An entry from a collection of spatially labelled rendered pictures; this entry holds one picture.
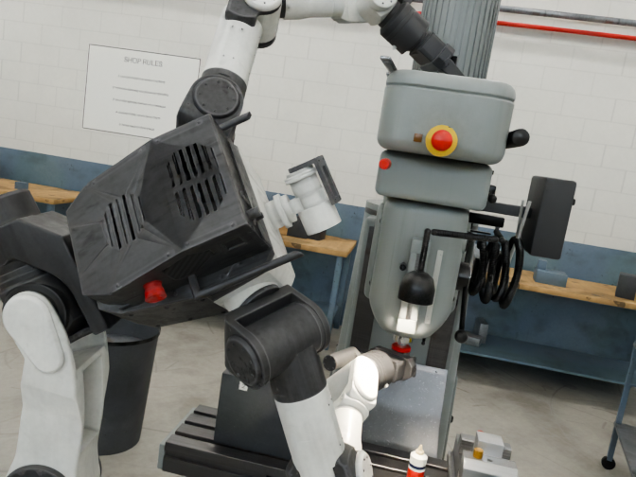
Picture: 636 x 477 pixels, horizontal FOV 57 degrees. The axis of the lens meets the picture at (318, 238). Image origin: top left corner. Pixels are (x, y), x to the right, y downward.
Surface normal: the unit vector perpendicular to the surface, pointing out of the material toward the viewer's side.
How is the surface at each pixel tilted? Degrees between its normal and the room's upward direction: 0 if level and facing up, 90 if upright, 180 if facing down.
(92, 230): 74
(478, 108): 90
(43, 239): 90
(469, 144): 90
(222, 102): 61
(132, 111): 90
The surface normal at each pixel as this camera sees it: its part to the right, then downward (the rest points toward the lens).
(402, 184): -0.18, 0.13
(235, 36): 0.18, -0.34
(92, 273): -0.44, -0.21
